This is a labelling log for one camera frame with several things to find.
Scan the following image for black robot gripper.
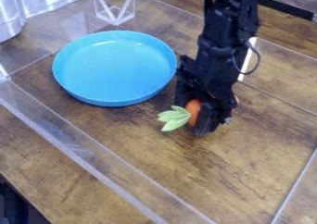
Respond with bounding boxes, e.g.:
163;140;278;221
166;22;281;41
175;35;243;136

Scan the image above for orange toy carrot green leaves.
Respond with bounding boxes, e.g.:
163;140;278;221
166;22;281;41
158;99;202;131

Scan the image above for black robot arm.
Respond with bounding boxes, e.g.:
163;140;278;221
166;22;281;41
175;0;259;136

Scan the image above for blue round plastic tray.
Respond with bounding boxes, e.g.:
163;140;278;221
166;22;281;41
52;31;177;107

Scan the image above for grey white patterned curtain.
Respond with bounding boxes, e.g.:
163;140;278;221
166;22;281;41
0;0;78;43

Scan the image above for black cable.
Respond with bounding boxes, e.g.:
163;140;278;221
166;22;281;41
230;39;262;76

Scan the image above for clear acrylic enclosure wall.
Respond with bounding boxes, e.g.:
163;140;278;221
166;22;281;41
0;0;317;224

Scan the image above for clear acrylic corner bracket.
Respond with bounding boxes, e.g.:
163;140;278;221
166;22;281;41
92;0;136;26

